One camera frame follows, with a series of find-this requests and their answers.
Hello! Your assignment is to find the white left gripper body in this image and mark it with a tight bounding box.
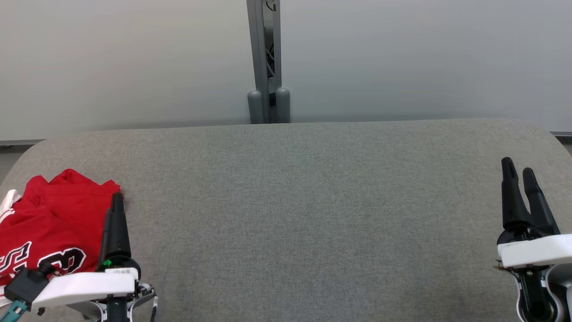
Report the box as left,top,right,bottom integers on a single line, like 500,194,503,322
31,255,157,322

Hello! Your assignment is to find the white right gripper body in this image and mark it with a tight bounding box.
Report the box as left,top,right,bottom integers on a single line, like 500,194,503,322
497,225,572,269

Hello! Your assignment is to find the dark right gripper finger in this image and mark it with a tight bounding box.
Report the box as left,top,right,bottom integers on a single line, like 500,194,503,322
522,168,560,234
501,157,533,231

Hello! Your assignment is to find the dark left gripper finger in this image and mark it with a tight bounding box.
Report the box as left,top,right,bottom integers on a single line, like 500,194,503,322
99,208,113,269
107,192,131,260

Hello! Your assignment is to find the red basketball jersey number 23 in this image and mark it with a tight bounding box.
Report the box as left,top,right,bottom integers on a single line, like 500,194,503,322
0,190,108,299

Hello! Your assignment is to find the black cable with teal plug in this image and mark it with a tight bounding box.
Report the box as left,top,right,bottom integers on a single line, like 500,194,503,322
0,299,29,322

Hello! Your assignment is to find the grey rounded post foot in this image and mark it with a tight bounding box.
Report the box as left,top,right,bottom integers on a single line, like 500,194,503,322
275,87,291,123
248,90,263,124

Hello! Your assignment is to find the thin black cable bundle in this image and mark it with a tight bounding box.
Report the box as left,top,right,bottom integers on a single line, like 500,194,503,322
265,0,276,79

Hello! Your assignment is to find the grey metal partition post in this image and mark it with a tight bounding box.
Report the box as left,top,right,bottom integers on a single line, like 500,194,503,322
246,0,282,124

